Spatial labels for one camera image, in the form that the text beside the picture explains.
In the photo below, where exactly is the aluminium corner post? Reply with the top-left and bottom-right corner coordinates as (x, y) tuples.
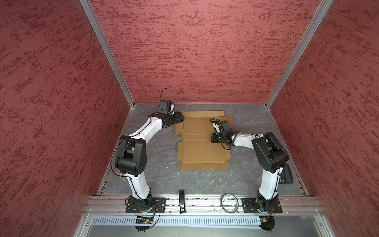
(265, 0), (334, 110)
(80, 0), (135, 109)

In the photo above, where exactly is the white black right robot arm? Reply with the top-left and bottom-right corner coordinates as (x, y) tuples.
(209, 118), (289, 209)

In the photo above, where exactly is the white slotted cable duct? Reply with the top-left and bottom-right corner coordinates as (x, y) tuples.
(91, 215), (261, 228)

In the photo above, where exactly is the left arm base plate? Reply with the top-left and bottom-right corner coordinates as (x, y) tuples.
(125, 196), (167, 214)

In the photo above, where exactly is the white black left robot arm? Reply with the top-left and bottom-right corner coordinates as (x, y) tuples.
(114, 112), (185, 211)

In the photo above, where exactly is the right rear aluminium corner post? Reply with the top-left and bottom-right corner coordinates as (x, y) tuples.
(265, 0), (334, 110)

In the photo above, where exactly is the black handheld device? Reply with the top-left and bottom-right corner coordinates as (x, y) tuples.
(179, 190), (186, 214)

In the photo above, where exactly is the aluminium front rail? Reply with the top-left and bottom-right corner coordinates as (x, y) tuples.
(84, 194), (325, 216)

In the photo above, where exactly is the black cable ring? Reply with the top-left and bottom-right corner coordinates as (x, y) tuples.
(220, 193), (239, 214)

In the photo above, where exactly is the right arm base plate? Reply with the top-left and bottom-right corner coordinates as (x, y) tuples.
(241, 196), (283, 214)

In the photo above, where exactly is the left rear aluminium corner post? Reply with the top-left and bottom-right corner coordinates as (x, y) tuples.
(80, 0), (135, 109)

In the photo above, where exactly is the brown cardboard box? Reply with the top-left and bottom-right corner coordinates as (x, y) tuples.
(174, 111), (233, 170)

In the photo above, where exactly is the black calculator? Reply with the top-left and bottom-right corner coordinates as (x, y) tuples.
(279, 164), (294, 185)

